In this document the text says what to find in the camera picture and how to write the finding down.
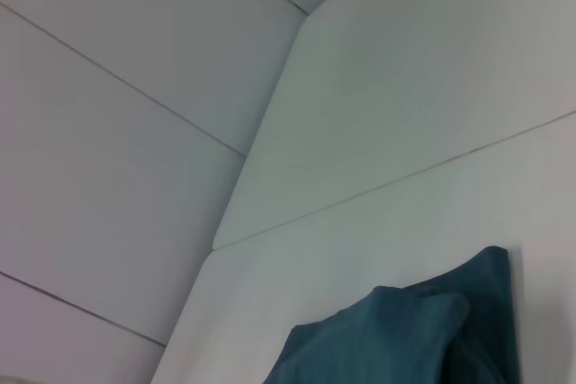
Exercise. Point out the teal blue t-shirt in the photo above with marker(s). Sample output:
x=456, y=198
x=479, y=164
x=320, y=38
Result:
x=405, y=334

